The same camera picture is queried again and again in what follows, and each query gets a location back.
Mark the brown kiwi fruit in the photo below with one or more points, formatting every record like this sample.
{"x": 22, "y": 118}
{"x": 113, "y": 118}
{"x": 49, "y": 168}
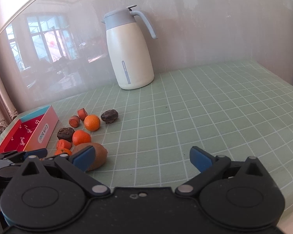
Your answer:
{"x": 101, "y": 154}

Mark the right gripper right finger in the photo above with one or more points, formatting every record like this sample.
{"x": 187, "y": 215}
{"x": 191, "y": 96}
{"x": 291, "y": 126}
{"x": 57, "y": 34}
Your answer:
{"x": 211, "y": 169}

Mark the dark brown fruit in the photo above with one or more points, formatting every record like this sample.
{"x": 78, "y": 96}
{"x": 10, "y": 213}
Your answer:
{"x": 109, "y": 116}
{"x": 65, "y": 133}

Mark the colourful cardboard box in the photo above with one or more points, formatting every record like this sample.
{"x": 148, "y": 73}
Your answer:
{"x": 31, "y": 132}

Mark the white and grey thermos jug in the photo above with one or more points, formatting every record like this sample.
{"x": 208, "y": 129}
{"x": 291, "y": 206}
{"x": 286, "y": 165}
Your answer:
{"x": 127, "y": 48}

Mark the red hawthorn piece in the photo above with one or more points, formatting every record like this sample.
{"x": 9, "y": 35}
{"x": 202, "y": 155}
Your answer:
{"x": 74, "y": 121}
{"x": 82, "y": 114}

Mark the orange tangerine front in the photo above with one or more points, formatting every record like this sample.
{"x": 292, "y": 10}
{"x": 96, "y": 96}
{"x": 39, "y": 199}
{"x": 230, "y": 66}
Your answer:
{"x": 80, "y": 137}

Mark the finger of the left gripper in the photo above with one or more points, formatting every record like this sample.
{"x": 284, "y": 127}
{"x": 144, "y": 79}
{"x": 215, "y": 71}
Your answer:
{"x": 40, "y": 153}

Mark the orange tangerine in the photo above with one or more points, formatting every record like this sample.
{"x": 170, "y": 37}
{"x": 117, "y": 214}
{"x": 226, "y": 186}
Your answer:
{"x": 92, "y": 123}
{"x": 80, "y": 137}

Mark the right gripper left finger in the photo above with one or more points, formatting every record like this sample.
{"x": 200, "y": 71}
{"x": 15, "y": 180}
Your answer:
{"x": 74, "y": 167}

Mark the green grid tablecloth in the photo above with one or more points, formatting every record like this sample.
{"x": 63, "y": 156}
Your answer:
{"x": 236, "y": 108}

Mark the orange fruit piece front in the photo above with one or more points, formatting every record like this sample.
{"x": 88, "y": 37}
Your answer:
{"x": 63, "y": 151}

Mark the orange-red fruit piece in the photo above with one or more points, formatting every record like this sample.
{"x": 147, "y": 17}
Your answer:
{"x": 63, "y": 144}

